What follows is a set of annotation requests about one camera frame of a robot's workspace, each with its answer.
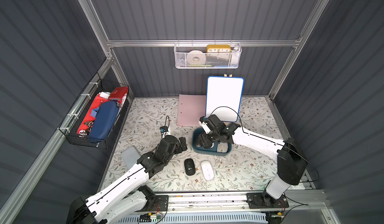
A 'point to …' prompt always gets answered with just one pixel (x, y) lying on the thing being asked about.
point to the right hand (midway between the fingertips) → (206, 135)
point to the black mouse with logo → (189, 166)
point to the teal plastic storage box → (211, 151)
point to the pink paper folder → (191, 108)
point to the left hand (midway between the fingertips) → (178, 140)
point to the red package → (119, 94)
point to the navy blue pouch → (107, 113)
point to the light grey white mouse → (222, 147)
